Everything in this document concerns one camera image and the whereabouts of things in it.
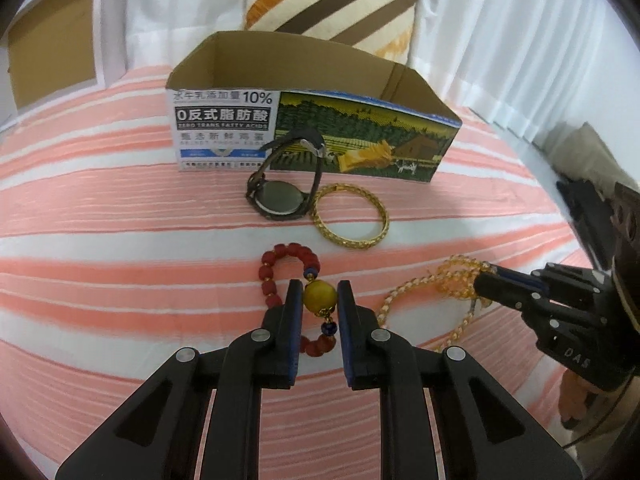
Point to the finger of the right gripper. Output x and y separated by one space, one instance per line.
556 282
520 292

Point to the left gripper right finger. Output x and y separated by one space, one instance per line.
442 415

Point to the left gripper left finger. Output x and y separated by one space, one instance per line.
198 411

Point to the gold chain bangle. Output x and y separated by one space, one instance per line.
342 241

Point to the person right hand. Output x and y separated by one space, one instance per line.
575 399

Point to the pink white striped blanket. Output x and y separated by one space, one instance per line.
112 259

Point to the printed cardboard box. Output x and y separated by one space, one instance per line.
238 91

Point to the black wristwatch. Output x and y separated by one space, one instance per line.
277 200

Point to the white curtain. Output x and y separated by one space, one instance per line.
526 65

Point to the striped throw pillow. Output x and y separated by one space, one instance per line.
381 27

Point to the white open cardboard box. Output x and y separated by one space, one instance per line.
52 49

